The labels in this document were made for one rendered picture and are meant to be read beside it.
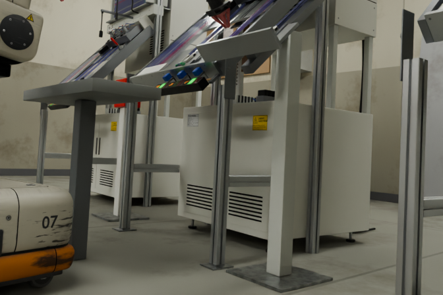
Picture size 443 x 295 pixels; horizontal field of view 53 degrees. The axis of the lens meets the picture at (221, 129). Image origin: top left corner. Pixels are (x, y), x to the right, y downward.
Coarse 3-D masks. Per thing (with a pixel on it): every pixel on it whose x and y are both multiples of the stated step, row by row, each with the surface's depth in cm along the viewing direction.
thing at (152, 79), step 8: (192, 64) 170; (200, 64) 166; (208, 64) 163; (152, 72) 196; (160, 72) 190; (168, 72) 186; (176, 72) 182; (208, 72) 167; (216, 72) 164; (136, 80) 210; (144, 80) 205; (152, 80) 200; (160, 80) 195; (176, 80) 188
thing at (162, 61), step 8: (200, 24) 225; (208, 24) 215; (192, 32) 221; (200, 32) 211; (184, 40) 217; (192, 40) 208; (168, 48) 223; (176, 48) 213; (184, 48) 206; (160, 56) 219; (168, 56) 209; (176, 56) 203; (152, 64) 215; (160, 64) 205; (168, 64) 200; (144, 72) 209
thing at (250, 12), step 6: (252, 0) 210; (264, 0) 197; (246, 6) 208; (258, 6) 195; (270, 6) 184; (240, 12) 205; (252, 12) 192; (264, 12) 183; (240, 18) 195; (246, 18) 192; (216, 24) 211; (234, 24) 210; (240, 24) 204
